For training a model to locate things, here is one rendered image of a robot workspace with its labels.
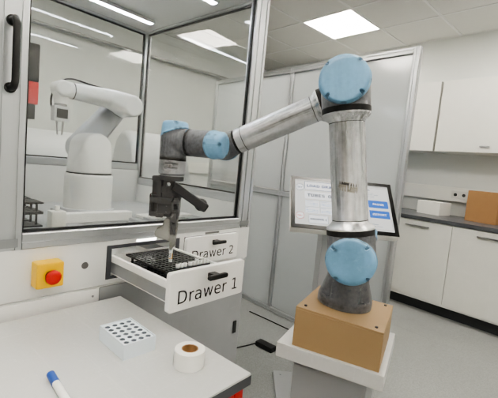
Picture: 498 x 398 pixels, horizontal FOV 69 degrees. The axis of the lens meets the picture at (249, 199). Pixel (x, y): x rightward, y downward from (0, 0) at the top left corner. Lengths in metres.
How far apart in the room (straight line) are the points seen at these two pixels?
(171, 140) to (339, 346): 0.69
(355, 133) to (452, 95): 3.37
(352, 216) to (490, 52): 3.87
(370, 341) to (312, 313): 0.15
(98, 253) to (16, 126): 0.44
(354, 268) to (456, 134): 3.35
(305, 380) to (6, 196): 0.93
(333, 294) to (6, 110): 0.97
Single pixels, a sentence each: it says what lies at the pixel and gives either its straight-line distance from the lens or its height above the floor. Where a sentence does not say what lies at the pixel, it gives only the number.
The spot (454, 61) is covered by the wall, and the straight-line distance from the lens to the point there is 4.70.
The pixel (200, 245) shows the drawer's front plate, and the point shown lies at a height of 0.89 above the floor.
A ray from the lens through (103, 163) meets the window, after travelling 1.23.
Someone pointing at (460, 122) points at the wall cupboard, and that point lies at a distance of 4.14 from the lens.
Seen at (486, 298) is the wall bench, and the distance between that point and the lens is 3.75.
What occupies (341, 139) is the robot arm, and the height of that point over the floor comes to 1.31.
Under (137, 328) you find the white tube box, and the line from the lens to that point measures 1.01.
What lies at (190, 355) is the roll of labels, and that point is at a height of 0.80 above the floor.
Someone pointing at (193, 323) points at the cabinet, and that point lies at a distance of 1.60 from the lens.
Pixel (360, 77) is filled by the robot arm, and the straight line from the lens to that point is 0.88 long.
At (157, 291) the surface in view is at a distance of 1.08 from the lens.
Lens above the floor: 1.23
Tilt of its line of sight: 5 degrees down
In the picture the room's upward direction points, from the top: 5 degrees clockwise
